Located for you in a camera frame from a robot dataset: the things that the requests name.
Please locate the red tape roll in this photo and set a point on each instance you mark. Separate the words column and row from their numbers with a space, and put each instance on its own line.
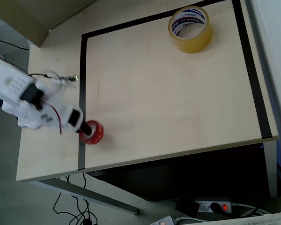
column 97, row 134

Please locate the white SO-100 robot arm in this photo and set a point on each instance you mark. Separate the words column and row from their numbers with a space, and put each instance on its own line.
column 7, row 82

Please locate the yellow packing tape roll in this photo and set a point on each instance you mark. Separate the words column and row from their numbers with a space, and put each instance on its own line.
column 196, row 39

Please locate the grey metal desk foot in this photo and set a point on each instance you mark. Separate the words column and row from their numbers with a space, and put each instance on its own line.
column 89, row 193

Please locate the small white power strip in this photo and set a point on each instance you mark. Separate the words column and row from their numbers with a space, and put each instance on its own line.
column 162, row 220

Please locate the black power adapter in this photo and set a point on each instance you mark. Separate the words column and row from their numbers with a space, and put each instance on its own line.
column 187, row 208

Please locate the black round plug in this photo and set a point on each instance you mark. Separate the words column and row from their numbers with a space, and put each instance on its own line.
column 215, row 207

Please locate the grey desk side leg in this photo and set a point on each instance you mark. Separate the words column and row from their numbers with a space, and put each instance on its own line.
column 271, row 168

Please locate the printed paper sheet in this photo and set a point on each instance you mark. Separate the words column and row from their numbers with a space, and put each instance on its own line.
column 260, row 220

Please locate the white camera mount green LED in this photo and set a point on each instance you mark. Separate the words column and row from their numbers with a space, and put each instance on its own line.
column 69, row 79

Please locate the white power strip red switch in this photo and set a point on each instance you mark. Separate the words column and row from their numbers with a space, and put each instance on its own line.
column 204, row 206

